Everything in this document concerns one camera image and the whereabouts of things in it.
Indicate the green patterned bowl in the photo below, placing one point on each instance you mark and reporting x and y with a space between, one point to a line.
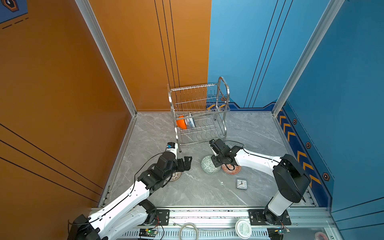
208 166

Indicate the white black lattice bowl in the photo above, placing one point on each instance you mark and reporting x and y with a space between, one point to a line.
174 177

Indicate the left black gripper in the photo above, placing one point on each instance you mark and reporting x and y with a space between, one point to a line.
187 165

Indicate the small square clock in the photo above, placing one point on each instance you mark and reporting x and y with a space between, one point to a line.
241 184

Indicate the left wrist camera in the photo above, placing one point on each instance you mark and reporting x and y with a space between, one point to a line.
172 147

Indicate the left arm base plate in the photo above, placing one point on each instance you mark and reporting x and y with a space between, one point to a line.
161 217

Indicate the orange bowl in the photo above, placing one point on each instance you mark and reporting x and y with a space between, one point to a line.
181 122

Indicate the green circuit board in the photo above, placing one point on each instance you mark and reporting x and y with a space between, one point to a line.
148 234

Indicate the red patterned bowl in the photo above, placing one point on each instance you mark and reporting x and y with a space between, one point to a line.
231 169

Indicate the right circuit board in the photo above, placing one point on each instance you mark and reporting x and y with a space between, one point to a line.
282 230

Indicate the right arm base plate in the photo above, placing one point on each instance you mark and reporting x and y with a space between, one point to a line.
259 217

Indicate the pink round object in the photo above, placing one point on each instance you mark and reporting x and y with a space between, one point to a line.
321 236

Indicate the blue white floral bowl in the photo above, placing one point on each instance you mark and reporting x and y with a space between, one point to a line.
190 123

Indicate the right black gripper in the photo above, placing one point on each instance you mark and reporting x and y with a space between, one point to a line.
216 164

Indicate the silver wire dish rack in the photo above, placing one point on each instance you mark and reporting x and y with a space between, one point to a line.
207 104

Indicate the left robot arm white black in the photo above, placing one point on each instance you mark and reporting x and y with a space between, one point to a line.
131 208

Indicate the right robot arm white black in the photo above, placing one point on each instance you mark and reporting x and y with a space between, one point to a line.
291 179

